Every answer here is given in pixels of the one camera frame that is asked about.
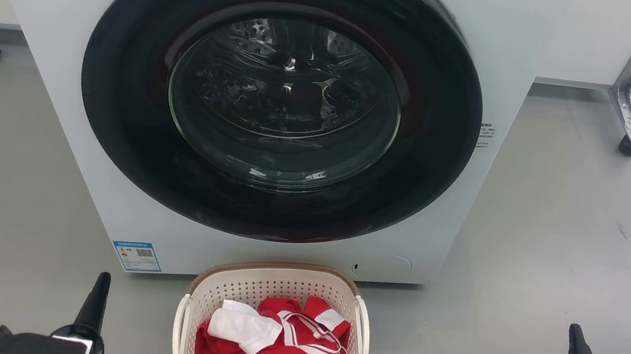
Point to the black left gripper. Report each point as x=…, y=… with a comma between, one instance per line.
x=70, y=351

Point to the cream perforated laundry basket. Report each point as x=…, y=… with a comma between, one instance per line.
x=279, y=283

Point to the blue energy label sticker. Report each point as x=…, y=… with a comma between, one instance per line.
x=137, y=256

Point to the round black washing machine door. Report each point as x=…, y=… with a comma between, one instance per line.
x=120, y=119

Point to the round white filter cover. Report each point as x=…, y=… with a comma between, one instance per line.
x=388, y=267

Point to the white front-load washing machine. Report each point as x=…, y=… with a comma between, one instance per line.
x=68, y=54

